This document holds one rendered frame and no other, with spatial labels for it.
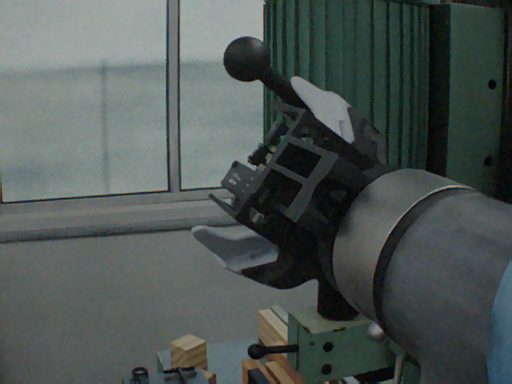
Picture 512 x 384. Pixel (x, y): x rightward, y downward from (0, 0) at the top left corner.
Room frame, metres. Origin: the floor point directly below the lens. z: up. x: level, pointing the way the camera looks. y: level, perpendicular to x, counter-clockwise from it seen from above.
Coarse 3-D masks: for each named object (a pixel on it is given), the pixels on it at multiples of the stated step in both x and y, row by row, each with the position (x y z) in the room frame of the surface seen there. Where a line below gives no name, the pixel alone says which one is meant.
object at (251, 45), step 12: (240, 36) 0.44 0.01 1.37; (252, 36) 0.44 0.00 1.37; (228, 48) 0.44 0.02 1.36; (240, 48) 0.43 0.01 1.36; (252, 48) 0.43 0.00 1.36; (264, 48) 0.44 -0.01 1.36; (228, 60) 0.44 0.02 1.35; (240, 60) 0.43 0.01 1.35; (252, 60) 0.43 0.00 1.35; (264, 60) 0.43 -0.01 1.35; (228, 72) 0.44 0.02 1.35; (240, 72) 0.43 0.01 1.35; (252, 72) 0.43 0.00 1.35; (264, 72) 0.44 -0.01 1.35; (276, 72) 0.45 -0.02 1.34; (264, 84) 0.45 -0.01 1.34; (276, 84) 0.45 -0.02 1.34; (288, 84) 0.45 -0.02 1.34; (288, 96) 0.45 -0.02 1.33
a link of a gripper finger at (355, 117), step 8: (352, 112) 0.42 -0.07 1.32; (352, 120) 0.41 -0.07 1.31; (360, 120) 0.42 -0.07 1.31; (352, 128) 0.40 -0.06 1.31; (360, 128) 0.40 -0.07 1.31; (368, 128) 0.39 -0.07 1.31; (376, 128) 0.40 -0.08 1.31; (360, 136) 0.39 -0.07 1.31; (368, 136) 0.38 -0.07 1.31; (376, 136) 0.38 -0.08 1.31; (352, 144) 0.39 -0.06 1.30; (360, 144) 0.38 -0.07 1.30; (368, 144) 0.37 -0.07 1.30; (376, 144) 0.38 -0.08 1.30; (384, 144) 0.38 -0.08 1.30; (368, 152) 0.37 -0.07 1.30; (376, 152) 0.37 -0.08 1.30; (384, 152) 0.38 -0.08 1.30; (376, 160) 0.37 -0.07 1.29; (384, 160) 0.37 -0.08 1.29
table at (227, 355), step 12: (216, 348) 0.87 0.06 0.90; (228, 348) 0.87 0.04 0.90; (240, 348) 0.87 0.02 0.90; (168, 360) 0.82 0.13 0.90; (216, 360) 0.82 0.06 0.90; (228, 360) 0.82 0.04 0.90; (240, 360) 0.83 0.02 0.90; (264, 360) 0.83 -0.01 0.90; (216, 372) 0.79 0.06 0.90; (228, 372) 0.79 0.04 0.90; (240, 372) 0.79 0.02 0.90
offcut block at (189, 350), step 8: (184, 336) 0.82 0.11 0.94; (192, 336) 0.82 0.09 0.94; (176, 344) 0.79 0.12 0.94; (184, 344) 0.79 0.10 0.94; (192, 344) 0.79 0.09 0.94; (200, 344) 0.80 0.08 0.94; (176, 352) 0.79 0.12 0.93; (184, 352) 0.78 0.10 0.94; (192, 352) 0.78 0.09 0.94; (200, 352) 0.80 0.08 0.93; (176, 360) 0.79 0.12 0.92; (184, 360) 0.78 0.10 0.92; (192, 360) 0.78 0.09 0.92; (200, 360) 0.80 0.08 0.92
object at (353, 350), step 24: (288, 312) 0.64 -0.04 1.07; (312, 312) 0.64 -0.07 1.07; (288, 336) 0.64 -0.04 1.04; (312, 336) 0.58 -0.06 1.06; (336, 336) 0.59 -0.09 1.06; (360, 336) 0.60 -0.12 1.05; (288, 360) 0.64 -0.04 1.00; (312, 360) 0.58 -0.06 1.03; (336, 360) 0.59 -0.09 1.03; (360, 360) 0.60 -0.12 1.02; (384, 360) 0.62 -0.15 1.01; (408, 360) 0.63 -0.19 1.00
